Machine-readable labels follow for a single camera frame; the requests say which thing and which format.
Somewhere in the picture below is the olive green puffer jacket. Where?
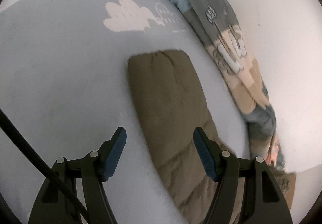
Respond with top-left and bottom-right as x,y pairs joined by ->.
128,50 -> 292,223

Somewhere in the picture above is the wooden headboard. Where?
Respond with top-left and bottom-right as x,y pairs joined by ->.
283,173 -> 296,210

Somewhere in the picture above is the light blue cloud bedsheet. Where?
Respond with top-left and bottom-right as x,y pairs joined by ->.
1,0 -> 249,223

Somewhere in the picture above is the patterned blue beige quilt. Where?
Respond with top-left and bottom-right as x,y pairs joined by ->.
169,0 -> 285,171

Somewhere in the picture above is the black cable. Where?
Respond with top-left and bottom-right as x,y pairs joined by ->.
0,109 -> 89,224

